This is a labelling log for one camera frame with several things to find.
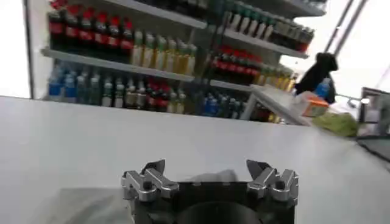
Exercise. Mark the black laptop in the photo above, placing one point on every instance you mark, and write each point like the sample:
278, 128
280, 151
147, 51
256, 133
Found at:
373, 121

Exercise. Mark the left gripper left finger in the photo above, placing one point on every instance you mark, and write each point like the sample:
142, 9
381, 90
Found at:
146, 184

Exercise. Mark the orange tissue box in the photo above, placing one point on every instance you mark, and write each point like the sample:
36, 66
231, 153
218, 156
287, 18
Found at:
315, 106

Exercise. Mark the person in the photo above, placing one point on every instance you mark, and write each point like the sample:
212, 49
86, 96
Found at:
317, 73

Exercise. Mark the shelf rack with bottles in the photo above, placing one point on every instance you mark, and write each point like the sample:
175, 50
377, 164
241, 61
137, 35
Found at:
122, 61
253, 54

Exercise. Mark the white side table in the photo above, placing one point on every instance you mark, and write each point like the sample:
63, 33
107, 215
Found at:
277, 102

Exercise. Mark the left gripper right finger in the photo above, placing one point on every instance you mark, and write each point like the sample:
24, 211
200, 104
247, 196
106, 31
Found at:
281, 184

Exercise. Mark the green crumpled cloth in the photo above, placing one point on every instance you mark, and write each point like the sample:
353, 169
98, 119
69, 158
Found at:
336, 124

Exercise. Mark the blue water bottle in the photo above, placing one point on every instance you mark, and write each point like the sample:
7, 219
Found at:
323, 89

